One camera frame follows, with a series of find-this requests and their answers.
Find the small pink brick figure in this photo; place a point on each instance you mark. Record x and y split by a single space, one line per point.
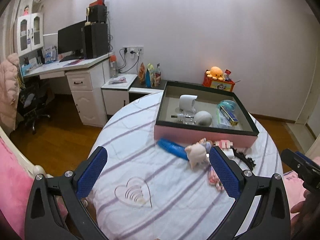
223 144

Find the clear packet with label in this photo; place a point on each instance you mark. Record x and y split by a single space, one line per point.
220 121

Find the pink black storage box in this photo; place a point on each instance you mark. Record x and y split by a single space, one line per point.
244 134

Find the pink doll figurine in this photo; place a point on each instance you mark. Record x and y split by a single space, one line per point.
198 153

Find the round striped bed quilt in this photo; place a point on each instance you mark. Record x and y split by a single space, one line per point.
145 192

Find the blue yellow rectangular box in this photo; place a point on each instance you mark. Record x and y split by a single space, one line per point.
229 116

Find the white wall power outlet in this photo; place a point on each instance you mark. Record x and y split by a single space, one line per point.
134 49

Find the pink blanket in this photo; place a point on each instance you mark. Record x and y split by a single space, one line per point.
15 189

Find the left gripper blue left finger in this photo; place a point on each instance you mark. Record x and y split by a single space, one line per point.
87 173

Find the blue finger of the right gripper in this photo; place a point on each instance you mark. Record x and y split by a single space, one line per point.
306 159
292 160

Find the blue comb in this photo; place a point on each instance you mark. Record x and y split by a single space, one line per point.
173 148

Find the white power adapter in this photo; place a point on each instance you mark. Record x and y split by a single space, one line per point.
229 152

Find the round pink brick figure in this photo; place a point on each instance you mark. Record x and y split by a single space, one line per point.
213 180

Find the snack bags cluster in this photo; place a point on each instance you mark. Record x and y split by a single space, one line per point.
149 75

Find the teal round plastic case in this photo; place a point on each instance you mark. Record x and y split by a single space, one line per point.
229 105

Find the clear glass bottle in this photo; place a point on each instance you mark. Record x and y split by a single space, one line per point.
186 117

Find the pink padded jacket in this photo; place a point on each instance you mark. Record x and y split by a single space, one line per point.
10 89

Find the black office chair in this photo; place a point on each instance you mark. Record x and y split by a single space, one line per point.
32 102

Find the black computer monitor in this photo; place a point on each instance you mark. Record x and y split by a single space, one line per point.
69 39

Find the black speaker box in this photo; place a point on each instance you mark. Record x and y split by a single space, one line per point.
97 13

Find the white glass door cabinet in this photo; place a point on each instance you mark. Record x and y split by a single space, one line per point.
29 33

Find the black computer tower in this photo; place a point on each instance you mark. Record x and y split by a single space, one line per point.
95 40

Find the white curved holder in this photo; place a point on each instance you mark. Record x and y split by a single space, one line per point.
187 102

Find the white black low cabinet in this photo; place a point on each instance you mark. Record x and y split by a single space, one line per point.
124 89

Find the black hair clip strip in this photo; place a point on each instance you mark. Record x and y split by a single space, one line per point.
247 160

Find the white desk with drawers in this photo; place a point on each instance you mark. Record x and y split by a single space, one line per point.
86 78

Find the orange lid water bottle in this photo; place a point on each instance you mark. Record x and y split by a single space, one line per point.
113 66

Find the orange octopus plush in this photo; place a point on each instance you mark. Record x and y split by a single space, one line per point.
215 73

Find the person's right hand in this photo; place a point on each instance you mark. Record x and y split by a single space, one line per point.
297 208

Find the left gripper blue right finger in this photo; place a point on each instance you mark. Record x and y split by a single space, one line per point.
228 171

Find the white round plush ball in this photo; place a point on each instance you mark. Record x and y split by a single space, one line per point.
203 118

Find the red cartoon storage box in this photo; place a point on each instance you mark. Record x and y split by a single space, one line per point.
217 84

